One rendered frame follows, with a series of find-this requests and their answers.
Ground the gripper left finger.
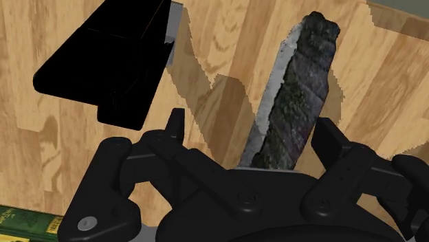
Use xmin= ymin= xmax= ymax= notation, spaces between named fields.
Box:
xmin=57 ymin=107 xmax=264 ymax=242

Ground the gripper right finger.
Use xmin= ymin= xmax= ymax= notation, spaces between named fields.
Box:
xmin=299 ymin=117 xmax=429 ymax=241

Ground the dark mottled book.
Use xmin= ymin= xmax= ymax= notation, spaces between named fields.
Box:
xmin=236 ymin=10 xmax=342 ymax=171

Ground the green book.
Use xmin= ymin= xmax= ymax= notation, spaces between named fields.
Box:
xmin=0 ymin=205 xmax=65 ymax=242

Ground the black wedge-shaped block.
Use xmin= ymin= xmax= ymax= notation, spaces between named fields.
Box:
xmin=32 ymin=0 xmax=184 ymax=131

